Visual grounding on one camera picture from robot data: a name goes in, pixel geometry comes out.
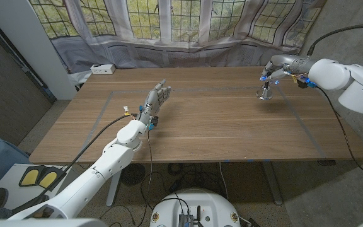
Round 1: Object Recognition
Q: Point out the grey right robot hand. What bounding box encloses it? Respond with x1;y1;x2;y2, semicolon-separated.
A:
259;54;315;86

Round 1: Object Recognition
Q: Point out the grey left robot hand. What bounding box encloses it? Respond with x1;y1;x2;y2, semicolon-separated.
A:
135;78;172;125

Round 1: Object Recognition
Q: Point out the chrome handbell with black handle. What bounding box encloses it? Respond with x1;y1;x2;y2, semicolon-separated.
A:
256;81;274;101

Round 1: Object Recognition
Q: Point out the printed window backdrop cloth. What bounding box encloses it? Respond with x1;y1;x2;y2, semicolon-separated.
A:
28;0;327;76

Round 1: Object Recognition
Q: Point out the white power strip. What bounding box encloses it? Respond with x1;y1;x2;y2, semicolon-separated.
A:
89;64;117;75

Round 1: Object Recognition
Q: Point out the black round floor fan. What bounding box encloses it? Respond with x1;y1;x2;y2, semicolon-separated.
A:
120;163;146;187

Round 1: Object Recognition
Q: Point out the white table leg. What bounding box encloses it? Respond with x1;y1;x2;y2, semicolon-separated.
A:
105;170;123;207

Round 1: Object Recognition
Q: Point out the white robot torso base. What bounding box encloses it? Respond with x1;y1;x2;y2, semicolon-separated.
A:
149;188;241;227

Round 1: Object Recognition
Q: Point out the grey table leg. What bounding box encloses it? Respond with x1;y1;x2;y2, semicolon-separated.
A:
261;161;284;206

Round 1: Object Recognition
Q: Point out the yellow and black foot pedal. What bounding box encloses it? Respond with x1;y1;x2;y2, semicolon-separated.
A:
18;166;42;187
38;166;67;192

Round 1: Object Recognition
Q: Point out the white pillar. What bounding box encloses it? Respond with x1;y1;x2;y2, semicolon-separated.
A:
0;0;77;100

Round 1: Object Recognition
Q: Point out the white pedal platform board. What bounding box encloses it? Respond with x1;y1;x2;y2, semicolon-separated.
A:
0;163;75;211

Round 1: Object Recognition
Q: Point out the white robot chest plate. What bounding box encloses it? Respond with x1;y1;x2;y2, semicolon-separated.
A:
0;218;108;227

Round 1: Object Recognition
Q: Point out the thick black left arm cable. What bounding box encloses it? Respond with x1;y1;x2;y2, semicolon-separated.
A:
11;113;138;215

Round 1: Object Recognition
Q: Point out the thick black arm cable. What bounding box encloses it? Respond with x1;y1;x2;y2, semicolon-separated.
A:
306;23;363;57
11;113;138;215

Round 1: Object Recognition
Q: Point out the thin black left wrist cable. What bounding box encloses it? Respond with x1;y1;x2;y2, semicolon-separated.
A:
146;129;154;218

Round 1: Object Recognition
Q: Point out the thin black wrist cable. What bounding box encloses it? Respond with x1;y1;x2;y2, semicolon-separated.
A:
316;86;363;183
146;129;154;218

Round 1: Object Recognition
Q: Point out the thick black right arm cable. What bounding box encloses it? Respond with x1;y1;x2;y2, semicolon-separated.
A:
306;23;363;57

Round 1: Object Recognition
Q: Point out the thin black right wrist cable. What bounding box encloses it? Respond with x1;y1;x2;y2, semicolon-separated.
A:
316;86;363;183

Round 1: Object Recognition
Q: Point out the black floor cable bundle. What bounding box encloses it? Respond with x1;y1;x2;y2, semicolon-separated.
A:
167;162;220;193

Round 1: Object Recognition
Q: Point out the white floor cable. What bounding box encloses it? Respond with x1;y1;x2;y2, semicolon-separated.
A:
218;162;230;201

